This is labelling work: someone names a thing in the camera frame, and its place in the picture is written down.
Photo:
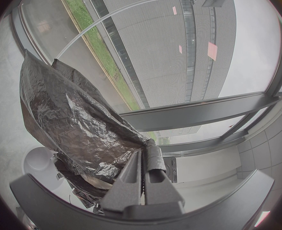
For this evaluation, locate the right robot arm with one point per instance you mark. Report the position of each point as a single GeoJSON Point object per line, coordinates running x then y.
{"type": "Point", "coordinates": [83, 198]}

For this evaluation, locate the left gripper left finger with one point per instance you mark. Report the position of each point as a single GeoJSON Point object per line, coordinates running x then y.
{"type": "Point", "coordinates": [129, 188]}

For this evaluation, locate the white trash bin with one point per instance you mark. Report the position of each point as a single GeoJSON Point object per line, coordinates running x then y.
{"type": "Point", "coordinates": [37, 159]}

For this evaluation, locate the window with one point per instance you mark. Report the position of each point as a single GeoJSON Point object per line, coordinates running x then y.
{"type": "Point", "coordinates": [203, 114]}

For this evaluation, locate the black plastic bag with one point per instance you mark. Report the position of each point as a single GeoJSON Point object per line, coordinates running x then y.
{"type": "Point", "coordinates": [71, 116]}

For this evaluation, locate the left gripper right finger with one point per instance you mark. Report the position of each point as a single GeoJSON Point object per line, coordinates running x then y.
{"type": "Point", "coordinates": [157, 190]}

